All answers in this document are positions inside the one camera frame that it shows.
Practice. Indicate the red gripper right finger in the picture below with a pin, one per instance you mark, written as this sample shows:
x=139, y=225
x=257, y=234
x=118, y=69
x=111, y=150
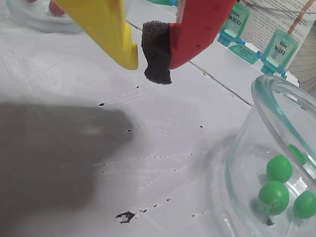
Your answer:
x=197, y=29

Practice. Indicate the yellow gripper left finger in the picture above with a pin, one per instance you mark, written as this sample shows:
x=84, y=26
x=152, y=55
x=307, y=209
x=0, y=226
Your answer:
x=103, y=24

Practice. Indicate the red round pill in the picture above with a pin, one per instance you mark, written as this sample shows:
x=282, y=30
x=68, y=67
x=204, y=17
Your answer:
x=55, y=8

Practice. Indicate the weekly pill organizer box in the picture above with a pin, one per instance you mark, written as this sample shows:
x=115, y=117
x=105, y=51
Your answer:
x=279, y=49

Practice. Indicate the clear glass bowl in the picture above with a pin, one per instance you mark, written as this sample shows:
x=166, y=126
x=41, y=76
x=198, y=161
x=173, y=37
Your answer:
x=247, y=148
x=37, y=22

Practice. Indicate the printed label cylindrical container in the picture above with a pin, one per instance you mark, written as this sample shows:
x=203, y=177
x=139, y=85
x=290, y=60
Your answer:
x=271, y=19

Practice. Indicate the brown rubber band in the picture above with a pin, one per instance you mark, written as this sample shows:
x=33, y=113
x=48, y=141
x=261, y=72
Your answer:
x=296, y=21

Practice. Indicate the white table cover sheet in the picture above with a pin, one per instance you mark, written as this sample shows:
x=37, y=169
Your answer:
x=148, y=148

